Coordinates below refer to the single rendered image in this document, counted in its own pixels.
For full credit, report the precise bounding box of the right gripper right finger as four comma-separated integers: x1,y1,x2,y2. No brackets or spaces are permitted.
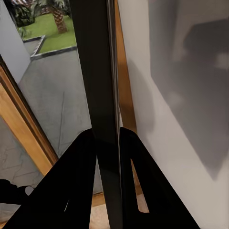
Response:
120,127,200,229

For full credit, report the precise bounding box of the poster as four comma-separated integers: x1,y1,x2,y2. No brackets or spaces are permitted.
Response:
69,0,123,229

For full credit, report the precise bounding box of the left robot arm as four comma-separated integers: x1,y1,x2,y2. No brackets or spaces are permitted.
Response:
0,179,35,212

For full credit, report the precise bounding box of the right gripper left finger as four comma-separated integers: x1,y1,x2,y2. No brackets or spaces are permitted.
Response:
2,128,97,229

